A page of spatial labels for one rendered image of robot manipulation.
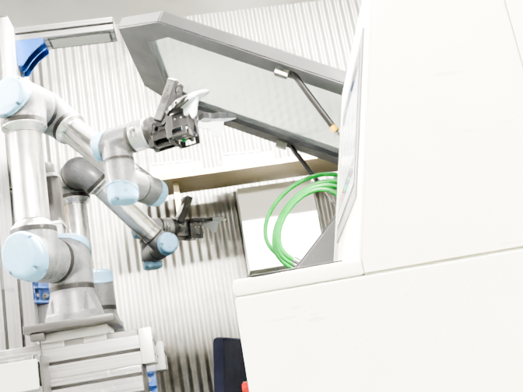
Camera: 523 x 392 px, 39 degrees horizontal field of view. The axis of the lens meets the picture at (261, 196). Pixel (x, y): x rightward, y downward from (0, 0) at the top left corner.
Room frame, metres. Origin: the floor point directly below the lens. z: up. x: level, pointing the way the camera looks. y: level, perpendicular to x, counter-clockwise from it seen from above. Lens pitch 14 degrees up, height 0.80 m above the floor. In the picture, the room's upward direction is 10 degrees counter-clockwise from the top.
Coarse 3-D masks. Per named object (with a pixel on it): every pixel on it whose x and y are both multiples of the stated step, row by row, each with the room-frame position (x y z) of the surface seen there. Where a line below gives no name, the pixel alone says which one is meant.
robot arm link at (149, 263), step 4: (140, 240) 2.65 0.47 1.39; (140, 244) 2.66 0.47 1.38; (144, 244) 2.64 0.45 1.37; (140, 248) 2.66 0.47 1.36; (144, 248) 2.64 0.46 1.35; (148, 248) 2.60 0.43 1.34; (144, 252) 2.63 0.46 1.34; (148, 252) 2.60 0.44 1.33; (144, 256) 2.64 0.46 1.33; (148, 256) 2.62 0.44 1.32; (144, 260) 2.65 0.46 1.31; (148, 260) 2.64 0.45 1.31; (152, 260) 2.63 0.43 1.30; (156, 260) 2.62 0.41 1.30; (160, 260) 2.63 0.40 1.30; (144, 264) 2.65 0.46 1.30; (148, 264) 2.64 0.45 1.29; (152, 264) 2.64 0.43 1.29; (156, 264) 2.65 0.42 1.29; (160, 264) 2.66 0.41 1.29; (144, 268) 2.66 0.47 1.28; (148, 268) 2.65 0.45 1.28; (152, 268) 2.67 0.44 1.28; (156, 268) 2.68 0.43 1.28
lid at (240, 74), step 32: (128, 32) 2.06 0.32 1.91; (160, 32) 1.98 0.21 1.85; (192, 32) 1.92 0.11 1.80; (224, 32) 1.92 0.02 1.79; (160, 64) 2.29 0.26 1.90; (192, 64) 2.19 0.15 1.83; (224, 64) 2.11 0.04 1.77; (256, 64) 1.99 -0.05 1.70; (288, 64) 1.92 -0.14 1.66; (320, 64) 1.93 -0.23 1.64; (224, 96) 2.39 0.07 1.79; (256, 96) 2.29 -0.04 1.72; (288, 96) 2.20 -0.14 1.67; (320, 96) 2.12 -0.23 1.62; (256, 128) 2.58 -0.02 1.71; (288, 128) 2.50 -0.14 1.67; (320, 128) 2.39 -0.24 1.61
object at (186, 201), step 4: (188, 196) 2.74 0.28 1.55; (184, 200) 2.74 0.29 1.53; (188, 200) 2.74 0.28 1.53; (184, 204) 2.73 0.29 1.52; (188, 204) 2.74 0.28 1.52; (180, 208) 2.75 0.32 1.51; (184, 208) 2.73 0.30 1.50; (180, 212) 2.73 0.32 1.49; (184, 212) 2.73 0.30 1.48; (176, 216) 2.75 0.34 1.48; (180, 216) 2.72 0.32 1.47; (184, 216) 2.73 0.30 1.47; (180, 220) 2.72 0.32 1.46
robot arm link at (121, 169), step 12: (120, 156) 1.68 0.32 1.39; (108, 168) 1.69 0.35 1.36; (120, 168) 1.68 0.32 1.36; (132, 168) 1.70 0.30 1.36; (108, 180) 1.69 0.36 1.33; (120, 180) 1.68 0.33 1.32; (132, 180) 1.70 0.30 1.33; (144, 180) 1.75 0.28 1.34; (108, 192) 1.70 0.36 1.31; (120, 192) 1.68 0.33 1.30; (132, 192) 1.70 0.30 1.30; (144, 192) 1.76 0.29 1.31; (120, 204) 1.73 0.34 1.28; (132, 204) 1.74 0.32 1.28
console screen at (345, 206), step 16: (352, 80) 1.55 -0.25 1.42; (352, 96) 1.51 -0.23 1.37; (352, 112) 1.49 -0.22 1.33; (352, 128) 1.47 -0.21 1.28; (352, 144) 1.45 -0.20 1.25; (352, 160) 1.43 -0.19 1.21; (352, 176) 1.41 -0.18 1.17; (352, 192) 1.41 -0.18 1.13; (352, 208) 1.43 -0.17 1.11; (336, 240) 1.81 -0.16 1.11
